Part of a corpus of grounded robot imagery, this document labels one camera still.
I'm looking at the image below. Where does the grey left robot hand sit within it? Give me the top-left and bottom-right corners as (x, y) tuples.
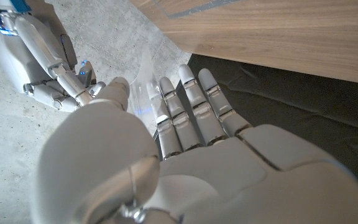
(31, 64), (358, 224)

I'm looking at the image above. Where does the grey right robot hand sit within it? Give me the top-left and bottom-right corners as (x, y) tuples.
(0, 0), (107, 113)

